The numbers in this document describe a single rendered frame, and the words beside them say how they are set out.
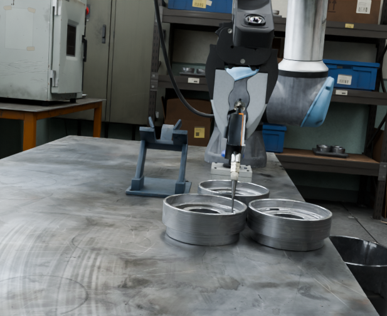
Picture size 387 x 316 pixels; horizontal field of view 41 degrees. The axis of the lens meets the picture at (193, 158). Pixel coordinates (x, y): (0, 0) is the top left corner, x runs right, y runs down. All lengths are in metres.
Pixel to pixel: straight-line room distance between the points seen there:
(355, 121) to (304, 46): 3.70
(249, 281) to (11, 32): 2.58
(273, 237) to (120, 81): 3.97
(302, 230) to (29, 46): 2.46
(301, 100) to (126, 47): 3.47
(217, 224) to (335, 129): 4.23
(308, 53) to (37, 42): 1.98
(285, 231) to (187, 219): 0.12
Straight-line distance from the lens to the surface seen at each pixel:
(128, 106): 4.55
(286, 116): 1.20
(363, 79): 4.35
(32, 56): 2.95
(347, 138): 4.85
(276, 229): 0.63
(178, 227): 0.62
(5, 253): 0.59
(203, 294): 0.50
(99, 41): 4.61
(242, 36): 0.61
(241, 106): 0.72
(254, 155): 1.24
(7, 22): 3.00
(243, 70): 1.21
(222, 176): 0.89
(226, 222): 0.62
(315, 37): 1.18
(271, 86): 0.70
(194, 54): 4.73
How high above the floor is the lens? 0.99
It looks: 9 degrees down
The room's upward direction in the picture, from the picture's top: 5 degrees clockwise
